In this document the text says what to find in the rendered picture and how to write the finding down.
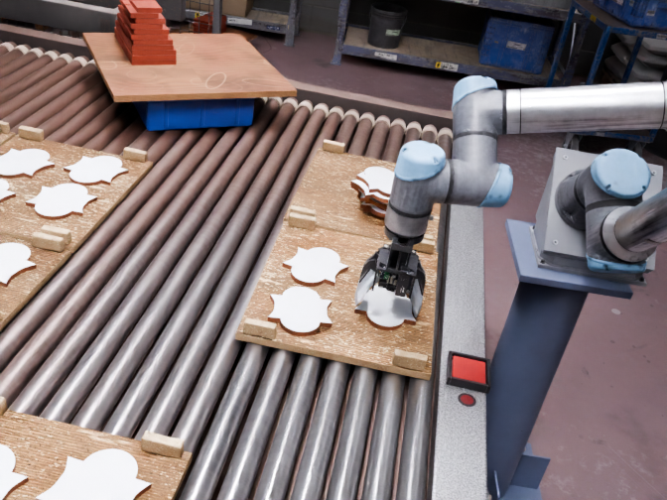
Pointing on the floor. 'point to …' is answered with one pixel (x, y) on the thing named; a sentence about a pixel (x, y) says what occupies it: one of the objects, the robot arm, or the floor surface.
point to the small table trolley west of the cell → (598, 66)
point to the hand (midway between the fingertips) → (386, 306)
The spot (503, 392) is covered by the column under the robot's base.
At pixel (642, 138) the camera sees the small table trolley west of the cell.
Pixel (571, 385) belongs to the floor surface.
